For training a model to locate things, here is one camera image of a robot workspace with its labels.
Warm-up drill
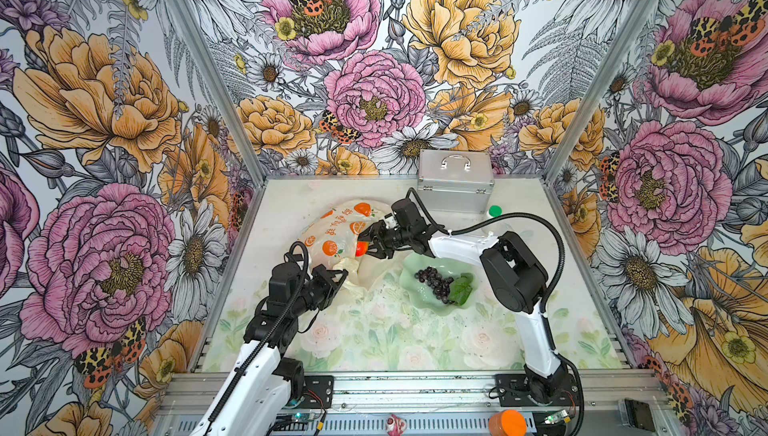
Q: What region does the silver aluminium case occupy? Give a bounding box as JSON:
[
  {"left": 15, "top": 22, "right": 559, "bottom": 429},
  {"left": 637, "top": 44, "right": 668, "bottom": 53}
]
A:
[{"left": 416, "top": 150, "right": 495, "bottom": 214}]

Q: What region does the cream translucent plastic bag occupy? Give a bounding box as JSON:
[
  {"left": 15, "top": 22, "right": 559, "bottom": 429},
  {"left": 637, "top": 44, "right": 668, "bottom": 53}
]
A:
[{"left": 298, "top": 199, "right": 393, "bottom": 290}]

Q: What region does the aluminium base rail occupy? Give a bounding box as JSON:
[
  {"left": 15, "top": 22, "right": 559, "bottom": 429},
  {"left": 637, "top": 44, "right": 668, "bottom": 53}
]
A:
[{"left": 153, "top": 369, "right": 683, "bottom": 435}]

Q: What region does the black corrugated cable right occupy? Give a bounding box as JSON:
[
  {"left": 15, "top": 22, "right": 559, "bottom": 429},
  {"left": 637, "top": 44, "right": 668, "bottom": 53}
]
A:
[{"left": 404, "top": 187, "right": 584, "bottom": 436}]

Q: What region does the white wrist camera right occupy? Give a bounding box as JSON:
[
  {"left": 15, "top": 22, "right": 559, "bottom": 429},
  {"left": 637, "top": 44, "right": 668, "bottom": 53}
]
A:
[{"left": 383, "top": 213, "right": 399, "bottom": 230}]

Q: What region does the black corrugated cable left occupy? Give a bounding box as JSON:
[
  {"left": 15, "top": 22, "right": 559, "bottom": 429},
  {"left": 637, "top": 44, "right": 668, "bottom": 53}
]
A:
[{"left": 203, "top": 240, "right": 310, "bottom": 436}]

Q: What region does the aluminium corner post right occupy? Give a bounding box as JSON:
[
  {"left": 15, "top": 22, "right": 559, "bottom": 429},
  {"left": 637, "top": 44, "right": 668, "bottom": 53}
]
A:
[{"left": 543, "top": 0, "right": 660, "bottom": 183}]

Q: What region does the black device on rail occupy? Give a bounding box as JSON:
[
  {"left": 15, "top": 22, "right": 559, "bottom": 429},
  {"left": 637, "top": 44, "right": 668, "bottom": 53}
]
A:
[{"left": 619, "top": 399, "right": 656, "bottom": 432}]

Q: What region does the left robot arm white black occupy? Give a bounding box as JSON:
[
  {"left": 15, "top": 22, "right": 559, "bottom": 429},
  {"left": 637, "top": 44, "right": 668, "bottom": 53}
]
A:
[{"left": 192, "top": 262, "right": 348, "bottom": 435}]

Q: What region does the aluminium corner post left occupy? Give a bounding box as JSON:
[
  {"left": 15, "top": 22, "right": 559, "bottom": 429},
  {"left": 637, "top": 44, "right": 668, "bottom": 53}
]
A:
[{"left": 164, "top": 0, "right": 266, "bottom": 189}]

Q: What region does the pink white small figure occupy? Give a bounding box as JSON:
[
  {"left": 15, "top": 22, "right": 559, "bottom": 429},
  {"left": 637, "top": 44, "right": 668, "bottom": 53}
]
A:
[{"left": 386, "top": 414, "right": 407, "bottom": 436}]

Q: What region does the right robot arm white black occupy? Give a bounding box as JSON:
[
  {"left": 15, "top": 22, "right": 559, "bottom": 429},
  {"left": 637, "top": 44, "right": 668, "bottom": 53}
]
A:
[{"left": 358, "top": 197, "right": 569, "bottom": 405}]

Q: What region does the light green wavy plate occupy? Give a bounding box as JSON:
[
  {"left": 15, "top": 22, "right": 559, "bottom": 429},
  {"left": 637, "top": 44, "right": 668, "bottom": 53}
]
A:
[{"left": 399, "top": 254, "right": 480, "bottom": 316}]

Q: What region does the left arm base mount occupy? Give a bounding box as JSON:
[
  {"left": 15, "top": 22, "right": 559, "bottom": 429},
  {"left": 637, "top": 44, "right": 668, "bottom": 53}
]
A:
[{"left": 297, "top": 374, "right": 335, "bottom": 410}]

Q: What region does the orange round cap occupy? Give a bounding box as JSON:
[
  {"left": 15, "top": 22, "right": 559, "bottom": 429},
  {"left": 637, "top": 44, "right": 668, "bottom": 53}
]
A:
[{"left": 488, "top": 409, "right": 527, "bottom": 436}]

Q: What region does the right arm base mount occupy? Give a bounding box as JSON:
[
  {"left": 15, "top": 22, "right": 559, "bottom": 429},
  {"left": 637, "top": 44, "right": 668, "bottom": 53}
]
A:
[{"left": 489, "top": 373, "right": 582, "bottom": 407}]

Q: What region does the aluminium corner post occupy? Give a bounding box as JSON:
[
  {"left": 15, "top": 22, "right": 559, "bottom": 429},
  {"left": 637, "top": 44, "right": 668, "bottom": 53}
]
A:
[
  {"left": 164, "top": 0, "right": 266, "bottom": 189},
  {"left": 543, "top": 0, "right": 660, "bottom": 183}
]

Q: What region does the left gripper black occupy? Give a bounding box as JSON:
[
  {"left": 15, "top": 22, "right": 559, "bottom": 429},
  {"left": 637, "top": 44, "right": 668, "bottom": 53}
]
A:
[{"left": 292, "top": 264, "right": 348, "bottom": 315}]

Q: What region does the black corrugated cable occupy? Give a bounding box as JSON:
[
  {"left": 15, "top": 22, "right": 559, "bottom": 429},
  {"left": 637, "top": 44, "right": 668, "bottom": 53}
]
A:
[
  {"left": 203, "top": 240, "right": 310, "bottom": 436},
  {"left": 404, "top": 187, "right": 584, "bottom": 436}
]

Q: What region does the green leaf grape bunch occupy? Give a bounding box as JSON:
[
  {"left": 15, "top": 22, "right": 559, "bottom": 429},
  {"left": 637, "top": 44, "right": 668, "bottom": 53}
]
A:
[{"left": 414, "top": 266, "right": 474, "bottom": 306}]

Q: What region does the white bottle green cap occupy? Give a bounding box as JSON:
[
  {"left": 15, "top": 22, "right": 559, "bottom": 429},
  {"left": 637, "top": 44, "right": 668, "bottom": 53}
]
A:
[{"left": 487, "top": 205, "right": 503, "bottom": 219}]

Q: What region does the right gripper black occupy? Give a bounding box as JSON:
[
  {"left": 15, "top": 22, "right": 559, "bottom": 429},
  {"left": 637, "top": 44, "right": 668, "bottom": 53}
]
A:
[{"left": 353, "top": 219, "right": 412, "bottom": 260}]

